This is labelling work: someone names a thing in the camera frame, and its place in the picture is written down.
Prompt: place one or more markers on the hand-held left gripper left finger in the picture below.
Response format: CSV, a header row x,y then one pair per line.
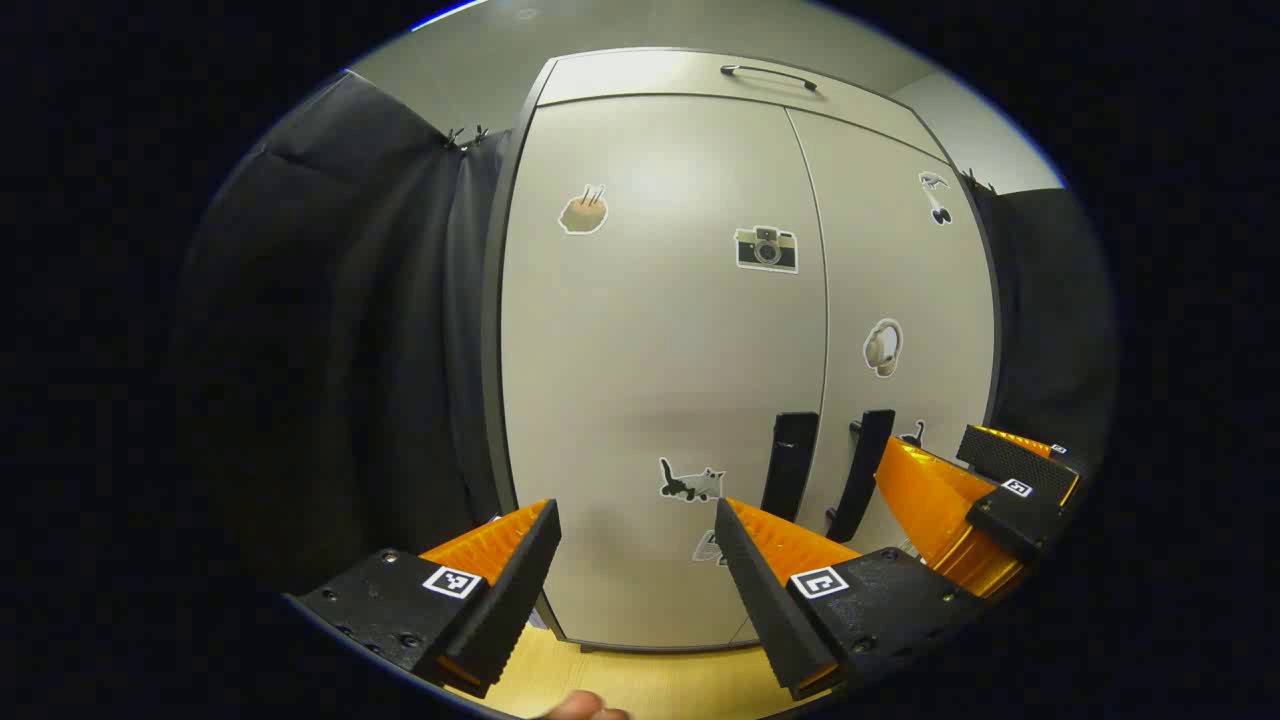
x,y
515,590

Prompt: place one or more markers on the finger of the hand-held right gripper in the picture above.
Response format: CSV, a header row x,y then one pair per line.
x,y
930,510
1010,458

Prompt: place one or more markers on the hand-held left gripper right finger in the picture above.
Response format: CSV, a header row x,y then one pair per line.
x,y
765,600

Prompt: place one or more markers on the grey cabinet door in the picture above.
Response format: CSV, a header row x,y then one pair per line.
x,y
650,350
900,270

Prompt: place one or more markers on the grey double-door shoe cabinet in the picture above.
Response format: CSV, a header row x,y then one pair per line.
x,y
497,350

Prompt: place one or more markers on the grey cabinet drawer front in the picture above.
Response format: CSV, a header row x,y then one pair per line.
x,y
640,75

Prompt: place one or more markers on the black backdrop cloth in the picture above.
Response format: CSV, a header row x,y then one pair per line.
x,y
1050,320
340,330

